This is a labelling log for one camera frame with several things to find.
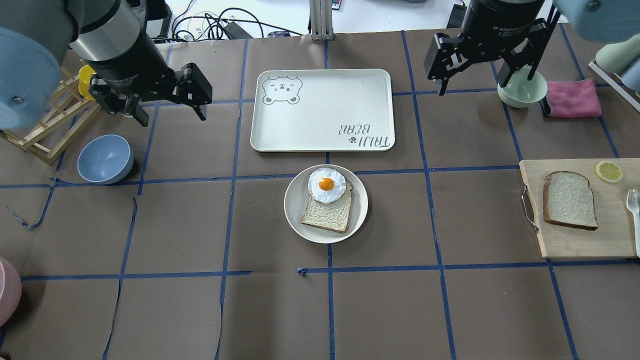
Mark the fried egg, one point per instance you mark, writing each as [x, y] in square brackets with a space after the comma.
[326, 185]

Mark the white bread slice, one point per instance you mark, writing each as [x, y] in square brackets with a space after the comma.
[568, 200]

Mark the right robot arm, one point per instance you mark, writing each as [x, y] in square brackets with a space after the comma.
[596, 21]

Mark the cream round plate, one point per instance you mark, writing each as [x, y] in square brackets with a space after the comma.
[296, 196]

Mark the wooden rack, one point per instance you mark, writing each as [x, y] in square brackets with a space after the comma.
[65, 105]

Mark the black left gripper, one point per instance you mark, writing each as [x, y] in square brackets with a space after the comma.
[131, 64]

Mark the bread slice on plate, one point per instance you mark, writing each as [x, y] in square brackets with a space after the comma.
[330, 216]

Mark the green bowl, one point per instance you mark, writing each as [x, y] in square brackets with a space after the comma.
[520, 92]

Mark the pink bowl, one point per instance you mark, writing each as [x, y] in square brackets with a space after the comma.
[10, 290]

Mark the aluminium frame post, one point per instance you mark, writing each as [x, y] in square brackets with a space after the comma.
[321, 20]

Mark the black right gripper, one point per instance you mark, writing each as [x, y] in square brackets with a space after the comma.
[500, 22]

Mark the green cup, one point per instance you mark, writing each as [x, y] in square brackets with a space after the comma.
[618, 57]

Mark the yellow cup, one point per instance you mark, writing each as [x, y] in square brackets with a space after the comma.
[84, 78]

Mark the pink cloth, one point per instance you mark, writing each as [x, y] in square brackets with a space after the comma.
[571, 99]

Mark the lemon slice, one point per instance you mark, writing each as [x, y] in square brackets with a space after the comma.
[608, 171]

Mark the wooden cutting board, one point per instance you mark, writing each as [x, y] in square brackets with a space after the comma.
[614, 237]

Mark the cream bear tray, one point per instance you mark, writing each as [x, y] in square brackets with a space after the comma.
[323, 110]

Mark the blue bowl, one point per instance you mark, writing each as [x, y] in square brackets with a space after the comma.
[105, 160]

